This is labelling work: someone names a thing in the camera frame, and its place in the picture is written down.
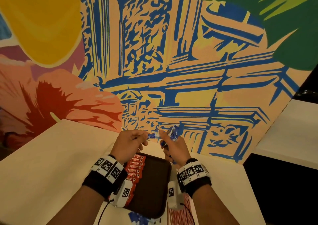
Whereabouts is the black wristband with marker tags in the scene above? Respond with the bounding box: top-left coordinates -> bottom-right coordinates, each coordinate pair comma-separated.
177,158 -> 212,199
82,154 -> 129,199

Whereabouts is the pile of red striped sticks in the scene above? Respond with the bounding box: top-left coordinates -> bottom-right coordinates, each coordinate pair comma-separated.
168,195 -> 195,225

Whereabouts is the person's right forearm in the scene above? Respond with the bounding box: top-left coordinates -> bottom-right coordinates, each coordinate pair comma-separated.
192,184 -> 240,225

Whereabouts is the person's left forearm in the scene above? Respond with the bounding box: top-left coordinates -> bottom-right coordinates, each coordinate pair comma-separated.
47,185 -> 117,225

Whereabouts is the person's right hand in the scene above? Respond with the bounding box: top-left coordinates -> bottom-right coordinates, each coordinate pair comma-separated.
159,130 -> 192,170

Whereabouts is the person's left hand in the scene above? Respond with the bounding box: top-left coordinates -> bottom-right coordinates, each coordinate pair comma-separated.
110,130 -> 150,165

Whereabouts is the dark brown plastic tray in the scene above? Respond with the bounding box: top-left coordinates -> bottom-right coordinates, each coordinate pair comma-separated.
123,152 -> 172,219

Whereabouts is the bunch of blue sachets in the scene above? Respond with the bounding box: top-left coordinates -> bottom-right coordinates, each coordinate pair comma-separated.
161,125 -> 184,165

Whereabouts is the row of red coffee sachets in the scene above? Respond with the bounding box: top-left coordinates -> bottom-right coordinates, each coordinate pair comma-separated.
124,154 -> 147,207

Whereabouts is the pile of blue packets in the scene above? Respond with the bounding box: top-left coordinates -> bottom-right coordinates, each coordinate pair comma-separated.
128,211 -> 160,225

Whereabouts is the white wrist camera with marker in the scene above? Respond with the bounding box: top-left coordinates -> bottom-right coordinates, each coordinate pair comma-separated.
109,180 -> 133,208
167,181 -> 185,211

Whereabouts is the black camera cable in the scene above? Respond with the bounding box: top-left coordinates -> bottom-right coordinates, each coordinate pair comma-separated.
97,199 -> 115,225
179,203 -> 196,225

